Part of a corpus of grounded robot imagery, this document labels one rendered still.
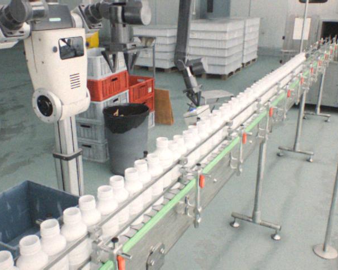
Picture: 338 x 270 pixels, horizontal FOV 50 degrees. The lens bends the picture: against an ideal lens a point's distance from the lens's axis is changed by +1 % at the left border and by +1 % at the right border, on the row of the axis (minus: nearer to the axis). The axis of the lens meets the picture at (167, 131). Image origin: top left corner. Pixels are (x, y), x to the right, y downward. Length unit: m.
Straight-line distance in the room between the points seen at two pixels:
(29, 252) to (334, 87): 5.35
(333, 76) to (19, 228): 4.96
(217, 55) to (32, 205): 6.61
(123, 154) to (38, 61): 1.97
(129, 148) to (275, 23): 8.73
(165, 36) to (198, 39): 0.87
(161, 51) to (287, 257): 6.53
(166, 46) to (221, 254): 6.41
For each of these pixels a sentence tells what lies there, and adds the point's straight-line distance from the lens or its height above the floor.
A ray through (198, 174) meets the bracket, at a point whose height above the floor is 1.08.
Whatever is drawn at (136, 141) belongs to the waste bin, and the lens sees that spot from 3.35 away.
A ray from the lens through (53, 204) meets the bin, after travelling 1.47.
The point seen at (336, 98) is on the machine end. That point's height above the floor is 0.24.
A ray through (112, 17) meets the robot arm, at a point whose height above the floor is 1.57.
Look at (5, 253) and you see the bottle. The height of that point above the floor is 1.16.
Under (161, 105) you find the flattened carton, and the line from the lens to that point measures 4.83.
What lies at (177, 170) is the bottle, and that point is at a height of 1.07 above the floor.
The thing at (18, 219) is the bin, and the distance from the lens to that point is 1.57.
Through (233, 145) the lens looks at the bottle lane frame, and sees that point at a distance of 1.68.
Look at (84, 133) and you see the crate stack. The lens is 3.84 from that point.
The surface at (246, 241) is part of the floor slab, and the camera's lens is 2.73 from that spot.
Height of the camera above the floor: 1.62
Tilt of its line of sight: 20 degrees down
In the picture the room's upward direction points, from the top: straight up
